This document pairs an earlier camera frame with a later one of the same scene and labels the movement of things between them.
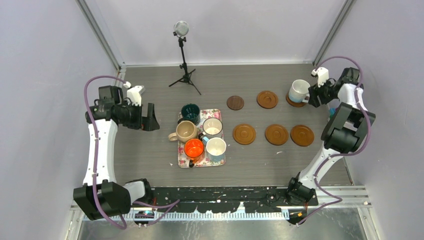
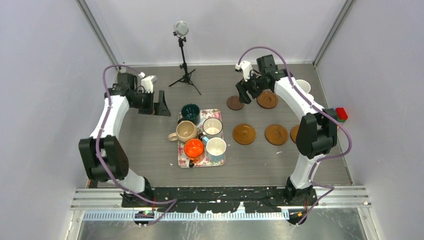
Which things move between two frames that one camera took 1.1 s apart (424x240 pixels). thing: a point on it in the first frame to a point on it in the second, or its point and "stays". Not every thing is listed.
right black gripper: [315, 90] to [242, 87]
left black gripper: [150, 123] to [161, 108]
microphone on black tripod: [181, 29] stays
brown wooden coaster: [276, 134] stays
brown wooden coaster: [267, 99] stays
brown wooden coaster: [244, 134] stays
